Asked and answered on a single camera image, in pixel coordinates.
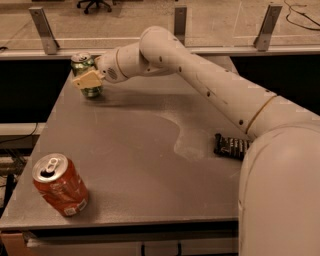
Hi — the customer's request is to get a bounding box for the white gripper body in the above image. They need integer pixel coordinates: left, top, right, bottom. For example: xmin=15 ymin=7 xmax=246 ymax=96
xmin=95 ymin=49 xmax=127 ymax=83

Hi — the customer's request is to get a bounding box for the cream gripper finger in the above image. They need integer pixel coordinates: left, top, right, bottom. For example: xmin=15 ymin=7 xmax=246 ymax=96
xmin=72 ymin=69 xmax=104 ymax=89

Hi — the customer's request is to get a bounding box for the green soda can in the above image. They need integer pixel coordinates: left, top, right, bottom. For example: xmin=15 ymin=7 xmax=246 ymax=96
xmin=71 ymin=52 xmax=102 ymax=98

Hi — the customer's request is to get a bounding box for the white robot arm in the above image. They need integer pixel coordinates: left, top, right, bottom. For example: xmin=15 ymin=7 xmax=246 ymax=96
xmin=73 ymin=26 xmax=320 ymax=256

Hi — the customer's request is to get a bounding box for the orange soda can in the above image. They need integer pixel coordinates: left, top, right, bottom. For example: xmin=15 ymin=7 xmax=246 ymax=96
xmin=32 ymin=153 xmax=89 ymax=217

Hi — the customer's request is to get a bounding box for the black office chair base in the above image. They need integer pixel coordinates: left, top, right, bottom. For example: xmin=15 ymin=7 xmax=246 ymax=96
xmin=76 ymin=0 xmax=112 ymax=15

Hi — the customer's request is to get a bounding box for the black snack bar wrapper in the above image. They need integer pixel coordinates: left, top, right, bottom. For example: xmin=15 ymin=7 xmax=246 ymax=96
xmin=214 ymin=133 xmax=252 ymax=160

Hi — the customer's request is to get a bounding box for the black cable left side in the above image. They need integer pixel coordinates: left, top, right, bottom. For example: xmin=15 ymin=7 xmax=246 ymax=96
xmin=0 ymin=121 xmax=39 ymax=146

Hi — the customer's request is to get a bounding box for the left metal bracket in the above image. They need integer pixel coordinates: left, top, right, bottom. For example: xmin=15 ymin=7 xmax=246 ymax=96
xmin=29 ymin=7 xmax=59 ymax=55

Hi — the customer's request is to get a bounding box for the metal bracket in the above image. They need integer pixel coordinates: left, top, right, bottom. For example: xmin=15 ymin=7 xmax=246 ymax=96
xmin=254 ymin=3 xmax=282 ymax=52
xmin=174 ymin=6 xmax=187 ymax=44
xmin=29 ymin=7 xmax=59 ymax=55

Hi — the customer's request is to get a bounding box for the middle metal bracket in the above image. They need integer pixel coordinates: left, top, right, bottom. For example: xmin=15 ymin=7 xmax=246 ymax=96
xmin=174 ymin=6 xmax=187 ymax=44

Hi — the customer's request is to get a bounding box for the right metal bracket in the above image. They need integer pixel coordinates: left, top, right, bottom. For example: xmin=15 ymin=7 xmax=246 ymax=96
xmin=254 ymin=3 xmax=282 ymax=52

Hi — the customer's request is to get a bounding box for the black floor cable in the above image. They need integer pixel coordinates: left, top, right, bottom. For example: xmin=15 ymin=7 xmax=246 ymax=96
xmin=283 ymin=0 xmax=320 ymax=33

